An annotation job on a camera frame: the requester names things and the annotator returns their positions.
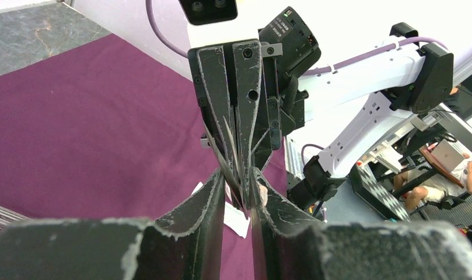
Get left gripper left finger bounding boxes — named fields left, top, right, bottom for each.
left=0, top=170, right=225, bottom=279

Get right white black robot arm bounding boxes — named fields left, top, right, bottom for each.
left=187, top=7, right=454, bottom=209

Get purple cloth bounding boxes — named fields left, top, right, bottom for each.
left=0, top=33, right=289, bottom=280

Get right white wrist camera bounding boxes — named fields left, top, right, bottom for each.
left=179, top=1, right=257, bottom=48

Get checkerboard calibration board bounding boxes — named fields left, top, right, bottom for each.
left=349, top=165, right=411, bottom=222

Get white suture packet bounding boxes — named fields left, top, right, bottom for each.
left=191, top=181, right=252, bottom=240

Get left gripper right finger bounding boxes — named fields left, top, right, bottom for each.
left=249, top=167, right=472, bottom=279

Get steel forceps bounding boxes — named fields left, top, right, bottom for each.
left=200, top=117, right=250, bottom=219

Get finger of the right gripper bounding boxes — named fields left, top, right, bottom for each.
left=196, top=45, right=236, bottom=174
left=232, top=40, right=261, bottom=205

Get seated person in background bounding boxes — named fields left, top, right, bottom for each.
left=404, top=154, right=472, bottom=211

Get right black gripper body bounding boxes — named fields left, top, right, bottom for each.
left=188, top=42, right=297, bottom=170

